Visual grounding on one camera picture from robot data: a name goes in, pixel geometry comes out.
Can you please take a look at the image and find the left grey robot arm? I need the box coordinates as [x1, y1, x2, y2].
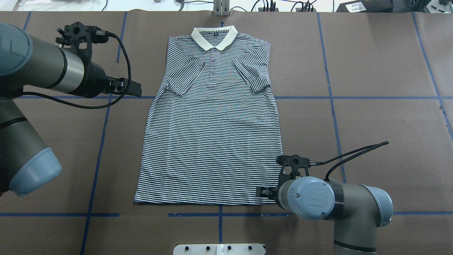
[0, 22, 142, 196]

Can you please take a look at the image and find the navy white striped polo shirt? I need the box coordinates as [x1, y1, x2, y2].
[134, 25, 283, 206]

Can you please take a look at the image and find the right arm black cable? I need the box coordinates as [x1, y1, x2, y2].
[308, 141, 389, 183]

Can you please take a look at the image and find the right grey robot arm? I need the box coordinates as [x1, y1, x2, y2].
[256, 176, 394, 255]

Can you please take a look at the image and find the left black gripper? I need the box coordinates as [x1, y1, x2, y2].
[73, 61, 142, 98]

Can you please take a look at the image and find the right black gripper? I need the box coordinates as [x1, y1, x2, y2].
[256, 182, 288, 207]

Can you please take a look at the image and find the black box with label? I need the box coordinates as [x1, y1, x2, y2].
[335, 0, 393, 13]

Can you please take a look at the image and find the aluminium frame post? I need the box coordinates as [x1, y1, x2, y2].
[212, 0, 231, 17]

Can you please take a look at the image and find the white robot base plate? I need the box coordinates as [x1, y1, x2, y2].
[173, 243, 266, 255]

